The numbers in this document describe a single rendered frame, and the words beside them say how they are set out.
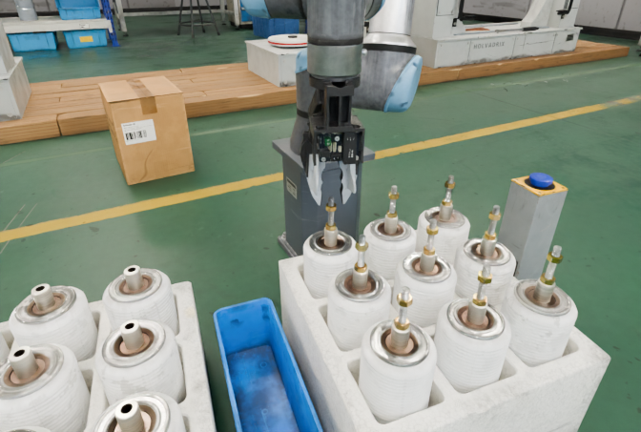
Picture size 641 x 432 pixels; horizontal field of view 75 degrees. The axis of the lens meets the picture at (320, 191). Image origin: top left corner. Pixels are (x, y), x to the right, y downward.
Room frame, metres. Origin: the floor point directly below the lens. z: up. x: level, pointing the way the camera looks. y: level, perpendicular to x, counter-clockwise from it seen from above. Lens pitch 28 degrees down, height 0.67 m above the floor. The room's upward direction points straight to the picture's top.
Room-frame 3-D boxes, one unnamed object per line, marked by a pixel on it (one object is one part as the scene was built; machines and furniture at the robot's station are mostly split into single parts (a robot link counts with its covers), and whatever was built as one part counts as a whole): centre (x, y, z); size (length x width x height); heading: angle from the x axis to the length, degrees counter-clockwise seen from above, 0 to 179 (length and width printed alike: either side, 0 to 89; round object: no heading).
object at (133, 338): (0.38, 0.24, 0.26); 0.02 x 0.02 x 0.03
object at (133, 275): (0.49, 0.28, 0.26); 0.02 x 0.02 x 0.03
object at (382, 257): (0.64, -0.13, 0.16); 0.10 x 0.10 x 0.18
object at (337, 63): (0.59, -0.02, 0.56); 0.08 x 0.08 x 0.05
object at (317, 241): (0.60, -0.02, 0.25); 0.08 x 0.08 x 0.01
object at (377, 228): (0.64, -0.13, 0.25); 0.08 x 0.08 x 0.01
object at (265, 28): (5.11, 0.52, 0.19); 0.50 x 0.41 x 0.37; 32
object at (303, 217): (0.93, 0.00, 0.15); 0.19 x 0.19 x 0.30; 27
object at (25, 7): (4.25, 2.75, 0.35); 0.16 x 0.15 x 0.19; 117
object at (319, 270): (0.60, -0.02, 0.16); 0.10 x 0.10 x 0.18
